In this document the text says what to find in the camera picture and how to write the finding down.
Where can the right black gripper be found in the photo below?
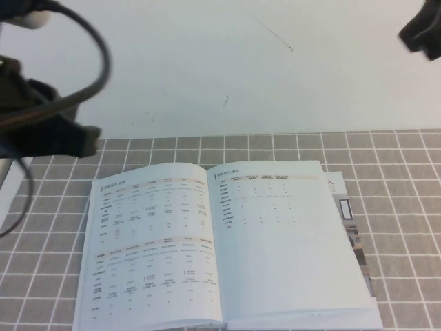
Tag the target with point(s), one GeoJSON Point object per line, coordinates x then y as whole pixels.
{"type": "Point", "coordinates": [432, 13]}

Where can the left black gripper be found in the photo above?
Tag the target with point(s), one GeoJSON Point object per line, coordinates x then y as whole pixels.
{"type": "Point", "coordinates": [27, 131]}

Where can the white printed book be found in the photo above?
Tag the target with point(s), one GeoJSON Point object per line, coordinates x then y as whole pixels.
{"type": "Point", "coordinates": [275, 241]}

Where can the grey checked tablecloth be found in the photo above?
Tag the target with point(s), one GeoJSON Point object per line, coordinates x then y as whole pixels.
{"type": "Point", "coordinates": [396, 224]}

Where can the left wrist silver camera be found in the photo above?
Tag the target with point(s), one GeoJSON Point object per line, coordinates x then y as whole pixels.
{"type": "Point", "coordinates": [34, 19]}

